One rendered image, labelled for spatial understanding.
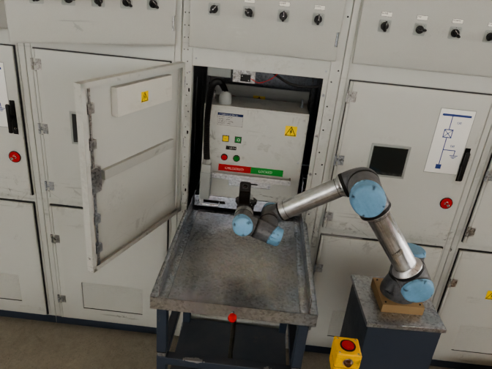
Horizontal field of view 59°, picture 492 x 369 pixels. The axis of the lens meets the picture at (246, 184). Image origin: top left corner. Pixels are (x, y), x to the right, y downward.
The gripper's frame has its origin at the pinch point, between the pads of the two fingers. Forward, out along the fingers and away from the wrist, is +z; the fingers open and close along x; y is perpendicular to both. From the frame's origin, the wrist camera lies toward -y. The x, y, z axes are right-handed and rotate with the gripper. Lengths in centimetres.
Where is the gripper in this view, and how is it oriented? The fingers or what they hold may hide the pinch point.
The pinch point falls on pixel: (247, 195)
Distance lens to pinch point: 192.9
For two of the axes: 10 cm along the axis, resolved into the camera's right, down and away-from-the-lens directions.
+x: 9.9, 1.1, -0.2
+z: 0.5, -2.5, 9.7
